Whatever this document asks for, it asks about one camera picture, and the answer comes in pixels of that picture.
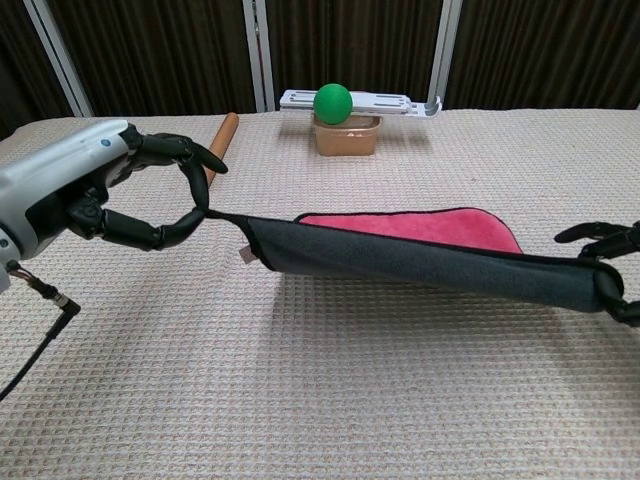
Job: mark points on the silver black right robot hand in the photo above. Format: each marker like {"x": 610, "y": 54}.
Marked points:
{"x": 615, "y": 240}

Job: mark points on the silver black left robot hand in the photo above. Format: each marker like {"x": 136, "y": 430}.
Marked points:
{"x": 50, "y": 180}

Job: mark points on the pink and grey towel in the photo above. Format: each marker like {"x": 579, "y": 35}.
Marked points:
{"x": 400, "y": 260}

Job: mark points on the dark pleated curtain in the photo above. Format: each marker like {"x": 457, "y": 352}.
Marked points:
{"x": 150, "y": 50}

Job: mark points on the wooden rolling pin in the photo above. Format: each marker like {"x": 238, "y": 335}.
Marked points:
{"x": 225, "y": 137}

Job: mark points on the white folding stand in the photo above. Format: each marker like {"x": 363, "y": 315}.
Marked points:
{"x": 380, "y": 104}

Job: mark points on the tan plastic container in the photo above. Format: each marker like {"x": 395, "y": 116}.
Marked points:
{"x": 345, "y": 142}

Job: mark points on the green ball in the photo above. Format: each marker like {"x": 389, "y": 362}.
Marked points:
{"x": 332, "y": 102}

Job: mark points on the beige woven tablecloth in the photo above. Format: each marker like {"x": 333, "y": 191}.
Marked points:
{"x": 300, "y": 390}

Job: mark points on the white metal frame post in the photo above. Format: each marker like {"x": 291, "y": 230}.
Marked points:
{"x": 252, "y": 50}
{"x": 59, "y": 60}
{"x": 445, "y": 40}

